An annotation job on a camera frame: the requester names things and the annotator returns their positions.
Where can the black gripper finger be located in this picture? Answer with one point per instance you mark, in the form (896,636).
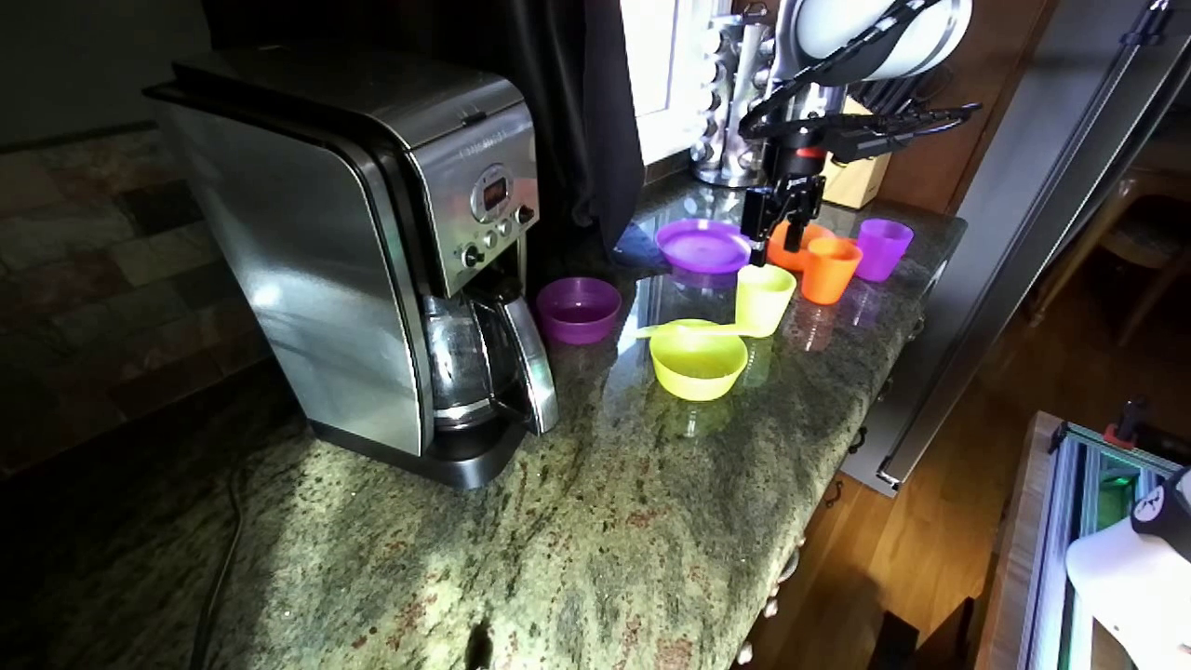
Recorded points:
(757,212)
(797,212)

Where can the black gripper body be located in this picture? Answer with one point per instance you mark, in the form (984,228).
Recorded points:
(794,160)

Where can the yellow plastic cup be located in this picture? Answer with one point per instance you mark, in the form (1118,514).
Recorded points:
(759,301)

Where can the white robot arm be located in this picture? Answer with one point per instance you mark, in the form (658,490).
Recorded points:
(823,54)

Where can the orange plastic bowl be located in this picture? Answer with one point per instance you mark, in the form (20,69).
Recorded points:
(794,260)

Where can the orange plastic cup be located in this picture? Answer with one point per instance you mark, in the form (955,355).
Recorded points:
(831,265)

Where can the wooden knife block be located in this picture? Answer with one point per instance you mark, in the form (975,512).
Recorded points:
(854,183)

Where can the purple plastic plate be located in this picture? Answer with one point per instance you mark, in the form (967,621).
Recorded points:
(704,246)

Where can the purple plastic cup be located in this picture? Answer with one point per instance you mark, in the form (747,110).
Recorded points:
(883,246)

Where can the yellow plastic bowl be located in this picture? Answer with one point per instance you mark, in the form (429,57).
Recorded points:
(697,360)

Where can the purple plastic bowl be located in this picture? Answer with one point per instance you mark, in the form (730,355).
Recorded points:
(578,310)

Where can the black curtain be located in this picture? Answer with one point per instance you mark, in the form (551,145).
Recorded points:
(568,57)

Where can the stainless steel refrigerator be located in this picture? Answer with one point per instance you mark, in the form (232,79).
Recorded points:
(1093,95)

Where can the glass coffee carafe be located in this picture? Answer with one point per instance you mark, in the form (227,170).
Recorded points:
(484,360)

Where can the stainless steel coffee maker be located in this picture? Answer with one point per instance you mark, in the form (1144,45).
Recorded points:
(346,188)

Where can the white plastic bin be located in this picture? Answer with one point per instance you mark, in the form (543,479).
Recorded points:
(1093,561)

